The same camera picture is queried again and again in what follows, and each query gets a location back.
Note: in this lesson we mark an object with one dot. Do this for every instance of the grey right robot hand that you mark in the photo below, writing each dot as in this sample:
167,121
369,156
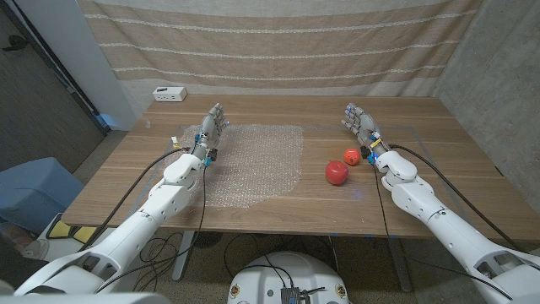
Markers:
363,124

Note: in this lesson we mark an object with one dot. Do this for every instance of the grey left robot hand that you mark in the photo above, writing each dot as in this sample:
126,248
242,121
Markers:
213,126

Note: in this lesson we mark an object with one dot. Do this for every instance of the clear bubble wrap sheet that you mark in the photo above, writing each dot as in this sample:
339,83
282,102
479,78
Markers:
253,169

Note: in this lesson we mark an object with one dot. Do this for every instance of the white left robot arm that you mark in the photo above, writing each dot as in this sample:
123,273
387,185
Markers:
164,202

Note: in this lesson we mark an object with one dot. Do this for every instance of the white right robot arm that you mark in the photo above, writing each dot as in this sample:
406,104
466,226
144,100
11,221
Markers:
422,198

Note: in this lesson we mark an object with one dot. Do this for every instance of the small red ball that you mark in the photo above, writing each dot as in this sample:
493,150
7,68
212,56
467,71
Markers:
352,156

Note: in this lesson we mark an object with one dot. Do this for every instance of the white power strip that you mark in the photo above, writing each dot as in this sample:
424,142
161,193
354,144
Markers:
169,93

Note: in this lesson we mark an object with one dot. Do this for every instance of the large red ball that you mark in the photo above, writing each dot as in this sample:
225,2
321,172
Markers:
336,173

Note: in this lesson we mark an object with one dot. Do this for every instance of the beige striped backdrop cloth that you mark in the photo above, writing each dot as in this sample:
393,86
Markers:
274,42

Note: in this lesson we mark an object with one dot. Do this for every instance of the grey table leg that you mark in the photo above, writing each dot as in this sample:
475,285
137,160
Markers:
183,257
400,266

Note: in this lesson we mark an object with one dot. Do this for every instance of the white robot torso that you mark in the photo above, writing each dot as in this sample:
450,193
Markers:
270,278

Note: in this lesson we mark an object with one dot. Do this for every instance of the yellow black floor pad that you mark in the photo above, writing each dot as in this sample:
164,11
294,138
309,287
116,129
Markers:
61,230

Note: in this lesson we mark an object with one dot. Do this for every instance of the blue upholstered seat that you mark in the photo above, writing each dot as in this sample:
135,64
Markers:
34,190

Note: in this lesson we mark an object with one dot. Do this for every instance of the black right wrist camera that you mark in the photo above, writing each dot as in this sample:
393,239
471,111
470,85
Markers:
365,152

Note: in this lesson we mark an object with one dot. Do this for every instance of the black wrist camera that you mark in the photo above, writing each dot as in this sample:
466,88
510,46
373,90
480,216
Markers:
213,154
365,152

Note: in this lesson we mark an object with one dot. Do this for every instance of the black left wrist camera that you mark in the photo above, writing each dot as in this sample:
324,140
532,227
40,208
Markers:
213,154

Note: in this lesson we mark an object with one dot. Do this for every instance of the black door rail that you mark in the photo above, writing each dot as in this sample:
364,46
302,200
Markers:
69,86

